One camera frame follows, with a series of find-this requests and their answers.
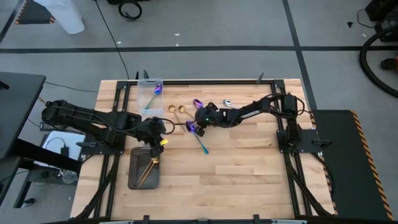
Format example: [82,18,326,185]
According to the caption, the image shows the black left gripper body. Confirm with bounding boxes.
[136,117,168,147]

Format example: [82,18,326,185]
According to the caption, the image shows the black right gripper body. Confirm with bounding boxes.
[195,103,226,129]

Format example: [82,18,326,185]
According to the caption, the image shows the gold spoon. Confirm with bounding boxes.
[168,105,187,133]
[136,156,160,189]
[178,105,197,121]

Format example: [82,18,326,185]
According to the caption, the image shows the silver spoon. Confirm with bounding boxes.
[223,98,239,110]

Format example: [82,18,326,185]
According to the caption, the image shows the dark smoked plastic container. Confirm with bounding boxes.
[126,146,161,190]

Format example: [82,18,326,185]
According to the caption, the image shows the white paper sheet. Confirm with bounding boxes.
[41,130,87,168]

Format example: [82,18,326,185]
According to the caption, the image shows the clear round lid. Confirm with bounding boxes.
[61,169,78,185]

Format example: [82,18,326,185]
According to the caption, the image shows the black stand legs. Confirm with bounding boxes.
[0,138,82,209]

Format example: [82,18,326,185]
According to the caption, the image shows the black desk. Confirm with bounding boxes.
[0,72,47,160]

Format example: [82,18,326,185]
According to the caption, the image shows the large black hazard-striped platform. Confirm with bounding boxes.
[310,109,396,221]

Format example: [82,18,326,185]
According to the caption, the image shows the black hazard-striped floor mat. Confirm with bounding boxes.
[14,0,57,25]

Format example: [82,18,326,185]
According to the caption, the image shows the black orange tool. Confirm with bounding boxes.
[381,55,398,71]

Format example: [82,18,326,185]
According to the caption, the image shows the black equipment case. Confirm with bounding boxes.
[365,0,398,43]

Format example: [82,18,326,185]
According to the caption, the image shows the black metal table frame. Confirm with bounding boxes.
[70,79,336,224]

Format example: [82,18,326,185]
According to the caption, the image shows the black floor cable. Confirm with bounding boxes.
[43,80,100,93]
[94,0,131,80]

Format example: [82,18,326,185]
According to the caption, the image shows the coiled black cable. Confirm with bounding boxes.
[118,0,143,22]

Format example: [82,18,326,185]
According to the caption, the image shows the large black hose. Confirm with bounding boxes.
[359,26,398,99]

